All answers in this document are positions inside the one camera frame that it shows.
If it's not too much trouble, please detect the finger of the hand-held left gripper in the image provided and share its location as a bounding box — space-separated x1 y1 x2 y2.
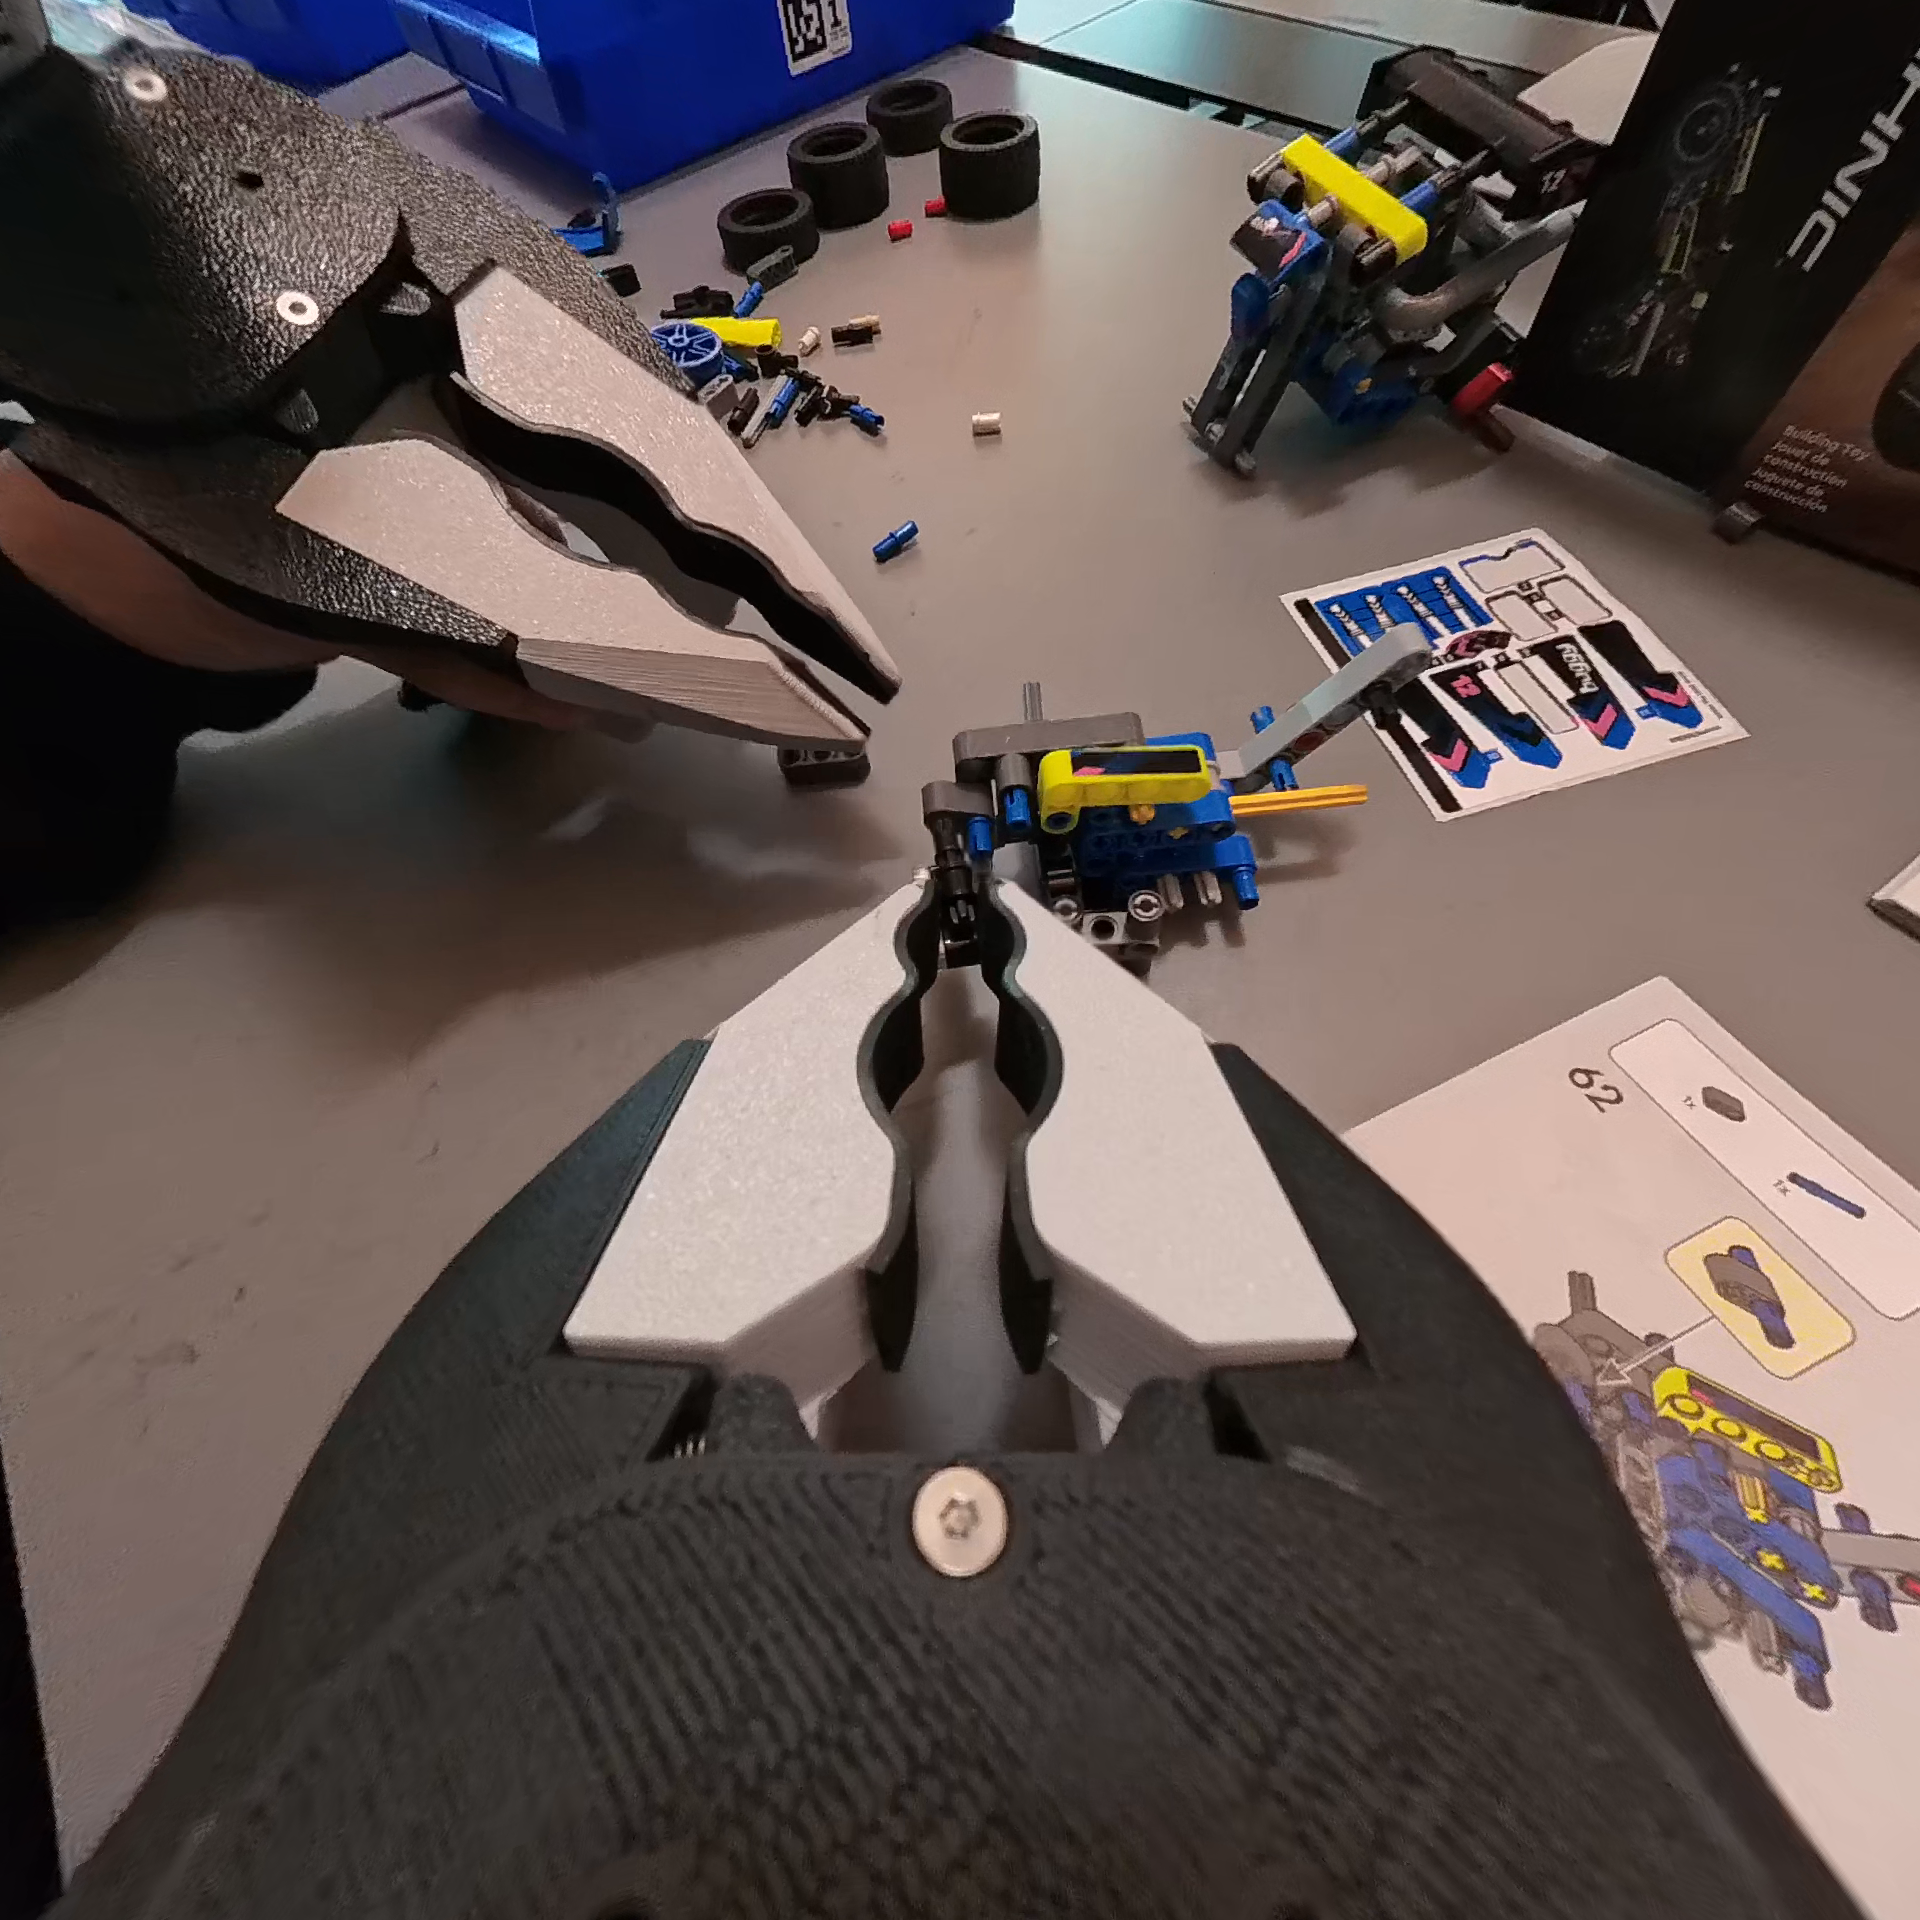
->
272 435 875 744
437 261 905 707

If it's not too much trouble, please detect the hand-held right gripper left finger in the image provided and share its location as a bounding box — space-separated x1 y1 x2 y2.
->
561 880 937 1449

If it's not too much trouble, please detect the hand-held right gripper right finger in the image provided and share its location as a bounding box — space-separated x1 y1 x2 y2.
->
971 880 1355 1442

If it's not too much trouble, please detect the black lego connector piece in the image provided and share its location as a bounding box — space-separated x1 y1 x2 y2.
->
928 810 990 966

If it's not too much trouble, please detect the small blue yellow lego assembly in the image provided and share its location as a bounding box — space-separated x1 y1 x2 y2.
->
914 629 1431 975

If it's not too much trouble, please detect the pile of small lego pieces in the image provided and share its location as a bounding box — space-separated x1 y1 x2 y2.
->
599 261 891 450

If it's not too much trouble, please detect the large blue lego chassis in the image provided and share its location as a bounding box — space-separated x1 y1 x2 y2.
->
1180 43 1587 482

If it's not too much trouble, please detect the black lego box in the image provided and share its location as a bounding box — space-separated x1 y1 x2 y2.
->
1502 0 1920 577

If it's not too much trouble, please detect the person's left hand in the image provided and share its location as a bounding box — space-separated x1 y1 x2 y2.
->
0 458 650 735

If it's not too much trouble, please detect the large blue plastic bin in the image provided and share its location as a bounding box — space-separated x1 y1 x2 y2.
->
396 0 1018 199

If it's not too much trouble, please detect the open instruction booklet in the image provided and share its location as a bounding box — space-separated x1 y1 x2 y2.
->
1341 971 1920 1920

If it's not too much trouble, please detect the sticker sheet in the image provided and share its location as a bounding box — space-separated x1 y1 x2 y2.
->
1275 524 1752 827

